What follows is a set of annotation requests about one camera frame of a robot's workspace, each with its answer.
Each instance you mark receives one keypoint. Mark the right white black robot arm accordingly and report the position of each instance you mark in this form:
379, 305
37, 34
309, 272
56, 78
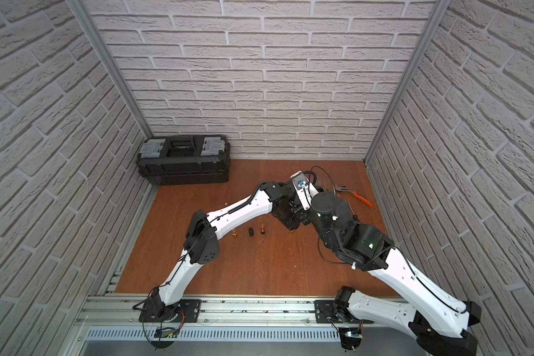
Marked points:
437, 320

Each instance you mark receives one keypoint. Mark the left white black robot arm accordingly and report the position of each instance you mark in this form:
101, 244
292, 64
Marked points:
206, 230

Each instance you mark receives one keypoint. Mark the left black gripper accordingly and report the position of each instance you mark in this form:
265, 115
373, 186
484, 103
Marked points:
288, 213

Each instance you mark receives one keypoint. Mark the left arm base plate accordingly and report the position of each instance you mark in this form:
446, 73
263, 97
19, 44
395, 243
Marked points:
169, 310

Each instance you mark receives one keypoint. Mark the aluminium rail frame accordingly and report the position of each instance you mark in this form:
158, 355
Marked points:
290, 305

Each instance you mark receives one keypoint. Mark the orange handled pliers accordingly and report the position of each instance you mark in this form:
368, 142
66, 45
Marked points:
344, 189

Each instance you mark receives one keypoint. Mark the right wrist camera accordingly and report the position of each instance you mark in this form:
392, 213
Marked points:
305, 190

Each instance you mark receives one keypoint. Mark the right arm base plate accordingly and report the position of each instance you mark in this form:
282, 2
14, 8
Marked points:
326, 312

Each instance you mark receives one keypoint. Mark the black plastic toolbox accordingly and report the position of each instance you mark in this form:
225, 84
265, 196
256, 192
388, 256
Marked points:
184, 160

